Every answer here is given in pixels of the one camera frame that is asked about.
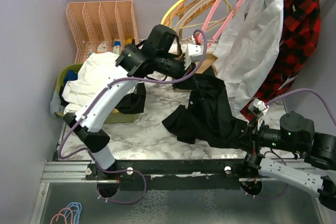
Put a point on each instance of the orange hanger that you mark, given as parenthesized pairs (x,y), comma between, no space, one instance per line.
(178,9)

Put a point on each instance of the blue hanger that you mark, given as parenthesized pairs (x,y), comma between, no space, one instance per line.
(76,209)

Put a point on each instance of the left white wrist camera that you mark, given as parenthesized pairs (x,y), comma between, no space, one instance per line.
(193,53)

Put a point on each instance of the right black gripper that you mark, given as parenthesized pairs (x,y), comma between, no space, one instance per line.
(253,130)

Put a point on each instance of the pink hanger on floor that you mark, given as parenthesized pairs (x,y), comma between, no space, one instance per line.
(61,218)

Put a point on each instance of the white hanging shirt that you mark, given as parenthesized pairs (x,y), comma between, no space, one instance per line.
(247,50)

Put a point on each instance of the white shirt in basket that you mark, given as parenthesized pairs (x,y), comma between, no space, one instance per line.
(97,71)

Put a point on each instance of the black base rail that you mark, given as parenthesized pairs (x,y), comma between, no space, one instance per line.
(175,174)

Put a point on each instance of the cream hanger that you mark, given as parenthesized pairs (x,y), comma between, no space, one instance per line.
(231,8)

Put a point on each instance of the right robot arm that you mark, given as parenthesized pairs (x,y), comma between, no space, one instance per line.
(298,136)

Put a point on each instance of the yellow hanger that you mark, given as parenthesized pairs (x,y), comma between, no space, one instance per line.
(192,14)

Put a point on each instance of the green laundry basket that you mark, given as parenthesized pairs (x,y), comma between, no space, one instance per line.
(58,103)

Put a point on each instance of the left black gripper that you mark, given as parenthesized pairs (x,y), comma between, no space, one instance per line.
(189,83)

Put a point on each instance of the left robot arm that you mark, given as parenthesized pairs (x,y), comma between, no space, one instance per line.
(133,65)

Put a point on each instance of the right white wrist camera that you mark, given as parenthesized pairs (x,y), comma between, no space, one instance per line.
(257,107)

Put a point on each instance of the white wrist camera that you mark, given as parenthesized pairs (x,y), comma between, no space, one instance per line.
(257,107)
(193,53)

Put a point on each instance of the pink mesh file organizer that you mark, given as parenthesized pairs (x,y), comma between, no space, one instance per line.
(94,23)

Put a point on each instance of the red black plaid shirt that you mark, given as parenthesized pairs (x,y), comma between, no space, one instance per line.
(300,35)

